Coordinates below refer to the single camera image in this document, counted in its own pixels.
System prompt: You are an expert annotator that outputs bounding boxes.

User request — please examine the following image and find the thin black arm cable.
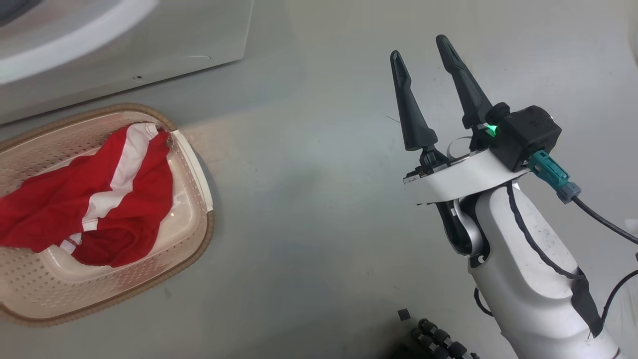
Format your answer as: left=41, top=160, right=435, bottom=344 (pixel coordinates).
left=505, top=181, right=587, bottom=281

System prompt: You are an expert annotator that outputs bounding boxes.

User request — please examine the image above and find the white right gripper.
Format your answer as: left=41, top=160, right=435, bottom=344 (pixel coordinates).
left=390, top=34, right=529, bottom=205

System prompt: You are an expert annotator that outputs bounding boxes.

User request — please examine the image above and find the white front-load washing machine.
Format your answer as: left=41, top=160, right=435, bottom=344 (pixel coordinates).
left=0, top=0, right=255, bottom=126

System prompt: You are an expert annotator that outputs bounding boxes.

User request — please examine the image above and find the black camera cable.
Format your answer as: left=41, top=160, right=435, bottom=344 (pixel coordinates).
left=571, top=195, right=638, bottom=245

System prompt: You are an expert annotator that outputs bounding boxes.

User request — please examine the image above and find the red and white jersey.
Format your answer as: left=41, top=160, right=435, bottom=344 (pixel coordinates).
left=0, top=123, right=174, bottom=269

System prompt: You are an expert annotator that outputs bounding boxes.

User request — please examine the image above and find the cream perforated laundry basket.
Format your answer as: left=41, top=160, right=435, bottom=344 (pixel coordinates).
left=0, top=103, right=216, bottom=328

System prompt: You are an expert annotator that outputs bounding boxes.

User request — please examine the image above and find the teal camera cable connector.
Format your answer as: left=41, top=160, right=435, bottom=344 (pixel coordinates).
left=527, top=150, right=582, bottom=204

